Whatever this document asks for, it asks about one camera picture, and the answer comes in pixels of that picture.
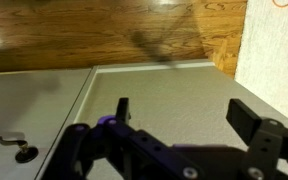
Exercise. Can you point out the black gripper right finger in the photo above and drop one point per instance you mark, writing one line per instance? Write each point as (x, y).
(266, 138)

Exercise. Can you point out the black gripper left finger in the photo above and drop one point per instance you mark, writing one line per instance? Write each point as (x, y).
(135, 155)

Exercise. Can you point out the grey door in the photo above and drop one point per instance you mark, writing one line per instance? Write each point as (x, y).
(36, 107)

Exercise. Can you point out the grey door frame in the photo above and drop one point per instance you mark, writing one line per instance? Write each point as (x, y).
(165, 99)

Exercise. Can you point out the bronze lever door handle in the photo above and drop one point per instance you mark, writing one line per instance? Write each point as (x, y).
(25, 153)

